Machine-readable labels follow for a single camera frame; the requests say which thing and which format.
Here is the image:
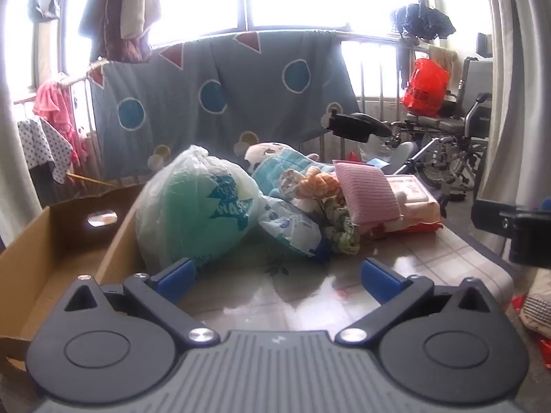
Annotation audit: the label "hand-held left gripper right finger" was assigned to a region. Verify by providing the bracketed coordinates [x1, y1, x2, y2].
[335, 258, 502, 347]

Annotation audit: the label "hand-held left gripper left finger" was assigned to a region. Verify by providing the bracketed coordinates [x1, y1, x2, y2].
[64, 258, 218, 347]

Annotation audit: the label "green patterned scrunchie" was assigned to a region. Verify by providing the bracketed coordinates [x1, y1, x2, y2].
[321, 200, 362, 255]

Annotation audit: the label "pink knitted cloth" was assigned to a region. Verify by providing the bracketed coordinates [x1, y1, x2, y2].
[333, 160, 403, 226]

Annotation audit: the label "soft wet wipes pack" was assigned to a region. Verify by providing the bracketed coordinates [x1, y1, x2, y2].
[359, 174, 444, 235]

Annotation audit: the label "blue white tissue packet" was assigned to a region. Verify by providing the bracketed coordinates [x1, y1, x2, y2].
[258, 195, 332, 261]

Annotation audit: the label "orange striped scrunchie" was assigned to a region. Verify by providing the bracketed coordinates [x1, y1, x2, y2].
[282, 168, 345, 207]

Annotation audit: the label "brown cardboard box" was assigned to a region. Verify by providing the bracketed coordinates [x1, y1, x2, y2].
[0, 183, 147, 373]

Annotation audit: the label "teal quilted towel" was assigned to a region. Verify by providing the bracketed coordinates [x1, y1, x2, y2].
[252, 148, 336, 199]

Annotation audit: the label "white green plastic bag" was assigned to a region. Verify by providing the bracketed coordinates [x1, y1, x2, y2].
[135, 145, 265, 272]

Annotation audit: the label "beige striped cushion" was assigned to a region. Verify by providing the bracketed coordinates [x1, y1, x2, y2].
[519, 267, 551, 336]

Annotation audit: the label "wheelchair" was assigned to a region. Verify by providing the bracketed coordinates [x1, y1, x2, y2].
[387, 56, 493, 201]

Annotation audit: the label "yellow stick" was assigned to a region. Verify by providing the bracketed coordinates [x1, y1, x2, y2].
[65, 172, 117, 188]

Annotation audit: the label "grey white curtain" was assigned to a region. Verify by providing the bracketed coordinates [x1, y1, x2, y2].
[478, 0, 551, 207]

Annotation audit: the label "black cushioned armrest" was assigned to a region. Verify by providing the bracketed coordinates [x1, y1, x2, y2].
[321, 112, 392, 142]

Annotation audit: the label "grey hanging cloth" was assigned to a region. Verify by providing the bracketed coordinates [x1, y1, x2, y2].
[30, 166, 61, 207]

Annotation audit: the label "red plastic bag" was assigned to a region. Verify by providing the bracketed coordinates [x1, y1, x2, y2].
[400, 58, 450, 117]

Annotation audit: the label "grey blanket with blue circles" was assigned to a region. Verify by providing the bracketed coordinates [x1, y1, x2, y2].
[88, 30, 360, 181]

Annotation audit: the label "white polka dot cloth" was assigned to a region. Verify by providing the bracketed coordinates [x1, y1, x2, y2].
[17, 117, 74, 186]

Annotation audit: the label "beige hanging towel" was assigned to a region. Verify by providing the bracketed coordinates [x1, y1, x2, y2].
[428, 44, 459, 74]

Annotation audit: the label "metal window railing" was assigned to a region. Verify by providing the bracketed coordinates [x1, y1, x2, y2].
[340, 30, 427, 117]

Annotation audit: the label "pink hanging clothes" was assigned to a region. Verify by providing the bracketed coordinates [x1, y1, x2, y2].
[33, 78, 89, 168]

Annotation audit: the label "dark hanging clothes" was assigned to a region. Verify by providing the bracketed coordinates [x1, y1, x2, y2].
[389, 3, 457, 87]

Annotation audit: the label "dark maroon hanging jacket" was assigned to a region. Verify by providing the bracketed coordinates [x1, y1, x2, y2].
[79, 0, 153, 64]

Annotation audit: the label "beige hanging garment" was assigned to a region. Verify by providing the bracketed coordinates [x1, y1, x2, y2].
[119, 0, 163, 40]

